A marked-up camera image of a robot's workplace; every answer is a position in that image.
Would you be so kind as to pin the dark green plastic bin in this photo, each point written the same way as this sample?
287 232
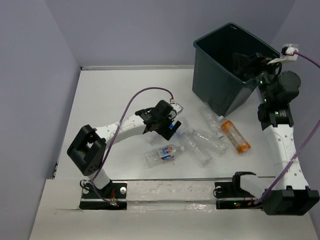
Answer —
214 79

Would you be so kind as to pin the crushed bottle blue label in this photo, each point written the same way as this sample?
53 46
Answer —
156 139

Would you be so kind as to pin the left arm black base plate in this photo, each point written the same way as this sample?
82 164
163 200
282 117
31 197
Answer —
112 197

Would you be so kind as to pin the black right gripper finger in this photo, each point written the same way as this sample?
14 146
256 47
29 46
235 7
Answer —
242 62
246 74

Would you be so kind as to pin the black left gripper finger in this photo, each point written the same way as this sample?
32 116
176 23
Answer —
151 127
167 130

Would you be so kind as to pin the clear bottle orange blue label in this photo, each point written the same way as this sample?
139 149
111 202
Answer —
163 155

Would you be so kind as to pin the clear crushed bottle centre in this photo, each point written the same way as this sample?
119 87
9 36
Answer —
200 155

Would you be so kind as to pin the orange liquid bottle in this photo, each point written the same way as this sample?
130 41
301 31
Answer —
234 136

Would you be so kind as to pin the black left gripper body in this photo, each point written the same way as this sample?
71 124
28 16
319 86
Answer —
161 121

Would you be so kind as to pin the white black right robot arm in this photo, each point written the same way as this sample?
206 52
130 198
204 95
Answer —
289 194

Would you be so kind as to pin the clear bottle near bin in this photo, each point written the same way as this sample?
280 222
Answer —
210 118

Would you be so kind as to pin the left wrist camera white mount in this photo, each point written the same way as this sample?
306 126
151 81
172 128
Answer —
176 109

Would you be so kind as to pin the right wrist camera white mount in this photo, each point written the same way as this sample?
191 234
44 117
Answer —
287 55

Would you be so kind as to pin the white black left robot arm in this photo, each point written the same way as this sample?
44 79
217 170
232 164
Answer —
91 146

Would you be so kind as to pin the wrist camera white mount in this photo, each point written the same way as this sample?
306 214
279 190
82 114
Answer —
176 109
287 55

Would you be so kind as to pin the clear bottle white cap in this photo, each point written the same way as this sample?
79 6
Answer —
210 142

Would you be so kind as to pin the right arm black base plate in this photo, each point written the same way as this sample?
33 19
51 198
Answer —
229 198

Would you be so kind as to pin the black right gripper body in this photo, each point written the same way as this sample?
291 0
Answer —
265 72

